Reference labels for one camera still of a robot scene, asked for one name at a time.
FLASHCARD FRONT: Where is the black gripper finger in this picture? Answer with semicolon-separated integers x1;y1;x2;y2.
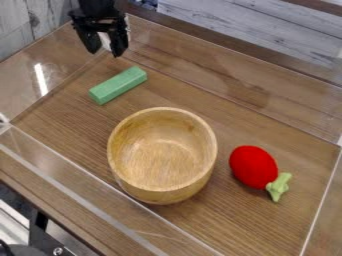
107;21;129;57
75;27;102;54

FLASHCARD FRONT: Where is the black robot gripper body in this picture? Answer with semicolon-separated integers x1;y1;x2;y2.
69;0;127;33

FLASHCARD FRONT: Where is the green rectangular block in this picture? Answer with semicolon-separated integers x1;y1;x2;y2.
89;66;147;105

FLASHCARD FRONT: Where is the brown wooden bowl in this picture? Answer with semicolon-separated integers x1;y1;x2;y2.
107;107;218;205

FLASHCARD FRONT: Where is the red plush strawberry toy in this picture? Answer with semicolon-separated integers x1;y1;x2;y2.
229;145;293;202

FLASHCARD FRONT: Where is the clear acrylic corner bracket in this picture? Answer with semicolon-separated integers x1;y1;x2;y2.
98;32;113;52

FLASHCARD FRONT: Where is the black table clamp mount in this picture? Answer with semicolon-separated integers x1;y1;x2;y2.
0;211;78;256

